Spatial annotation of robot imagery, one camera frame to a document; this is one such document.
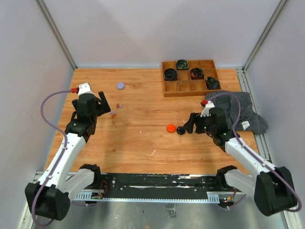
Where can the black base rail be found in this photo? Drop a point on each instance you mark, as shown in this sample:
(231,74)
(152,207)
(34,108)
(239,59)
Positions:
(154,187)

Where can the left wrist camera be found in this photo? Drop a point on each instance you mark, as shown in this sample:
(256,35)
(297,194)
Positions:
(84,88)

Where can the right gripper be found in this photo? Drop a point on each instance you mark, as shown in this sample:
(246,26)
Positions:
(195,118)

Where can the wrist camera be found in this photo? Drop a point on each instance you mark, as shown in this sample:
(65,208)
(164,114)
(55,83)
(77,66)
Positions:
(207,105)
(84,88)

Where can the wooden compartment tray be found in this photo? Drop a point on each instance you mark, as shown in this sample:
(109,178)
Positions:
(189,78)

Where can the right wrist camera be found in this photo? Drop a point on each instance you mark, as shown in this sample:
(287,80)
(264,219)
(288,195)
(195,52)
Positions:
(207,105)

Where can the lilac earbud case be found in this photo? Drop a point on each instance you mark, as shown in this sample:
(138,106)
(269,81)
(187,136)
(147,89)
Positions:
(120,86)

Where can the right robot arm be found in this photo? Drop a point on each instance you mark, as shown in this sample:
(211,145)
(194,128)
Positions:
(270,187)

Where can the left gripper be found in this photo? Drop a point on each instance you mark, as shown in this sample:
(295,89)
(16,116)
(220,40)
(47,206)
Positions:
(103,107)

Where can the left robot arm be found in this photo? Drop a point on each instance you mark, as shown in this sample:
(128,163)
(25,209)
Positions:
(53,193)

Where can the orange earbud case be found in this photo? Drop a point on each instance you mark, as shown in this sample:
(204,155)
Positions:
(171,128)

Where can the grey checked cloth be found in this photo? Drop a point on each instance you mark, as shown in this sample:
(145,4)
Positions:
(238,107)

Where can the black earbud case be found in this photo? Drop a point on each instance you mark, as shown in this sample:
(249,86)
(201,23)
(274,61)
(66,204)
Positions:
(181,130)

